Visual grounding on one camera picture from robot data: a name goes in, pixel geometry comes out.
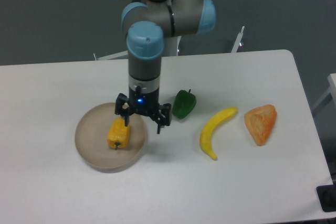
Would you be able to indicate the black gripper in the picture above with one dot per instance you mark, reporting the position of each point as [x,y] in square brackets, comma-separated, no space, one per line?
[143,100]

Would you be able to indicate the yellow bell pepper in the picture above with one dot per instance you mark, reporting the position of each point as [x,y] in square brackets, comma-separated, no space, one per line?
[119,134]

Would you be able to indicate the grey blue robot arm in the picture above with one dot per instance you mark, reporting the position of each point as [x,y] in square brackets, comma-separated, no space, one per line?
[146,25]

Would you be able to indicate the green bell pepper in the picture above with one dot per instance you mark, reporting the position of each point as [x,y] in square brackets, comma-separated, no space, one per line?
[184,103]

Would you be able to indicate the beige round plate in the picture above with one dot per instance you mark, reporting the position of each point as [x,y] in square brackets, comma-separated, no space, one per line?
[91,139]

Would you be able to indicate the yellow banana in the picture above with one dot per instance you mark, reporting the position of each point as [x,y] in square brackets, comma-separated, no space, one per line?
[211,125]

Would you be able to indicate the orange papaya slice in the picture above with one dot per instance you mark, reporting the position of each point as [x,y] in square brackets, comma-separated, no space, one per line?
[260,122]

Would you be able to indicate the white furniture at right edge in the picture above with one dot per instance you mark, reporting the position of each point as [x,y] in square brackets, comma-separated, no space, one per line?
[326,97]

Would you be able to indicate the black device at table edge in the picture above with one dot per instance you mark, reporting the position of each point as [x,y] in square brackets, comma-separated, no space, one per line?
[326,195]

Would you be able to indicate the white frame bar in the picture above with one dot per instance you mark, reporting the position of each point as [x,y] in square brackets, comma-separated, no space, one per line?
[238,41]

